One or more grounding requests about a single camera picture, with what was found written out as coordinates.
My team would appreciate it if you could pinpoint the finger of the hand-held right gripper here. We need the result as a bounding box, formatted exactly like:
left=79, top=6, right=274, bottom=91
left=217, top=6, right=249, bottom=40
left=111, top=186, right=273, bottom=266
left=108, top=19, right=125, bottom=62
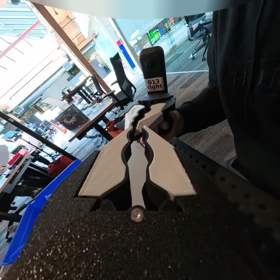
left=115, top=105, right=146, bottom=130
left=134, top=102, right=167, bottom=138

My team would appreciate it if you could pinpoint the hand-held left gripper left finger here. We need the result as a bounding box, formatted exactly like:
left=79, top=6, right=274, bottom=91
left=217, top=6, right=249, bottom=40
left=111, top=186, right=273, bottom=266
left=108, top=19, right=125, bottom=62
left=78, top=126, right=134, bottom=198

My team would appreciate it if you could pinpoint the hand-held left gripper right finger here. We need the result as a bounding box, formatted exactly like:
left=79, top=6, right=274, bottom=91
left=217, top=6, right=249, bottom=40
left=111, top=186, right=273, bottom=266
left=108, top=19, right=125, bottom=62
left=142, top=126, right=197, bottom=201

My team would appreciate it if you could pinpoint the blue plastic bin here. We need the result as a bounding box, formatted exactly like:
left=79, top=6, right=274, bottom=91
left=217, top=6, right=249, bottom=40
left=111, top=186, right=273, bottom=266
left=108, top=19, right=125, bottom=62
left=1, top=159, right=83, bottom=266

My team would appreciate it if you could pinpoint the person's right hand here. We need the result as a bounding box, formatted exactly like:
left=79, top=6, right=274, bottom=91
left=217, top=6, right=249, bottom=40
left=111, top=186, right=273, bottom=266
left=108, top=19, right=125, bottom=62
left=160, top=109, right=185, bottom=142

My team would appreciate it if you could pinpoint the black office chair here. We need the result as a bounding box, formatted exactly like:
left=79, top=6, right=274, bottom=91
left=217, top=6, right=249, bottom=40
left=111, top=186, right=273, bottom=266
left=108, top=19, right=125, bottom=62
left=109, top=51, right=137, bottom=114
left=91, top=73, right=116, bottom=105
left=188, top=11, right=213, bottom=61

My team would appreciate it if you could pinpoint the red plastic container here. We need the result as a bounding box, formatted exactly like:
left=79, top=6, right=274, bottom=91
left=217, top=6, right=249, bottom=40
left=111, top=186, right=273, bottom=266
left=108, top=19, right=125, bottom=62
left=48, top=155, right=74, bottom=177
left=106, top=119, right=125, bottom=139

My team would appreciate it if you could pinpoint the blue and red panel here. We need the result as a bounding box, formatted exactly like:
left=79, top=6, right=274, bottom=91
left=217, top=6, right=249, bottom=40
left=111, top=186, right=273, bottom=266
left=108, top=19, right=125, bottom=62
left=116, top=39, right=136, bottom=71

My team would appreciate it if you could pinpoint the green lit screen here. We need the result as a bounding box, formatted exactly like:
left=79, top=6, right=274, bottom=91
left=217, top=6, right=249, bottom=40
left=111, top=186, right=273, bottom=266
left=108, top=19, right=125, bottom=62
left=147, top=28, right=165, bottom=44

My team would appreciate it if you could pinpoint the wooden desk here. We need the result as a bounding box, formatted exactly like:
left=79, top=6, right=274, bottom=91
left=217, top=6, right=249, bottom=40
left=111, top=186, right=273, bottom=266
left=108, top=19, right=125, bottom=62
left=68, top=98, right=117, bottom=142
left=61, top=75, right=93, bottom=104

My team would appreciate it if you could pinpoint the dark printed box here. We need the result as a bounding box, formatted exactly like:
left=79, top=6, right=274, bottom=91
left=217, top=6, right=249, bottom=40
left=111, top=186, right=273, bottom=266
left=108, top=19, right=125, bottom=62
left=55, top=106, right=89, bottom=131

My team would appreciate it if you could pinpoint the black perforated pad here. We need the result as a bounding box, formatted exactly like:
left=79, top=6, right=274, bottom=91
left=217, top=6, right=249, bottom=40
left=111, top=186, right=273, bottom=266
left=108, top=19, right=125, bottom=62
left=169, top=137, right=280, bottom=280

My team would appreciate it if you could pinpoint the black slanted pole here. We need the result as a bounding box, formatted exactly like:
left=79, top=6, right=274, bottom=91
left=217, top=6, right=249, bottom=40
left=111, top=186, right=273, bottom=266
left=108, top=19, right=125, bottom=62
left=0, top=110, right=79, bottom=162

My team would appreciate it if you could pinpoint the slanted wooden beam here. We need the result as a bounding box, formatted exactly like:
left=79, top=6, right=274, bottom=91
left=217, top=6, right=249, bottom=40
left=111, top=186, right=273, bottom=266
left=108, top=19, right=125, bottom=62
left=31, top=2, right=112, bottom=93

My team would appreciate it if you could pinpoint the person's black-clothed body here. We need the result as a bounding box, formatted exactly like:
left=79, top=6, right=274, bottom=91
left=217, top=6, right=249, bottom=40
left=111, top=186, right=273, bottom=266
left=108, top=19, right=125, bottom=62
left=207, top=10, right=280, bottom=197

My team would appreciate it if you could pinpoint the red ceiling pipe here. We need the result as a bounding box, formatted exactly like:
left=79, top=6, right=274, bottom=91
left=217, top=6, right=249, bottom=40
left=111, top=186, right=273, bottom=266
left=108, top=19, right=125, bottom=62
left=0, top=20, right=41, bottom=60

